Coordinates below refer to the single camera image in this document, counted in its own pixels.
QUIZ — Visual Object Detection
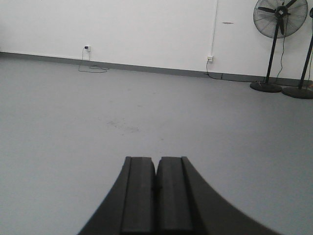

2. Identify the black standing fan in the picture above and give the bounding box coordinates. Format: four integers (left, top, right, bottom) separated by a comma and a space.
250, 0, 308, 93

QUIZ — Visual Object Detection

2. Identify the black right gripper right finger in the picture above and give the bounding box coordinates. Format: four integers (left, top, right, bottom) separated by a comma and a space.
156, 157, 274, 235

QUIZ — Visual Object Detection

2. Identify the black cable on floor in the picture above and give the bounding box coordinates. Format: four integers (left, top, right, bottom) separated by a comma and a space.
78, 47, 108, 73

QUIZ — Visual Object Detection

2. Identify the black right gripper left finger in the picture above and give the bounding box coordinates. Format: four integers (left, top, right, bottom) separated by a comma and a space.
79, 157, 155, 235

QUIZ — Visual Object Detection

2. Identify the white wall cable conduit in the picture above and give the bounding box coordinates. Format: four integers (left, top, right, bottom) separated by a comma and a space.
210, 0, 219, 57

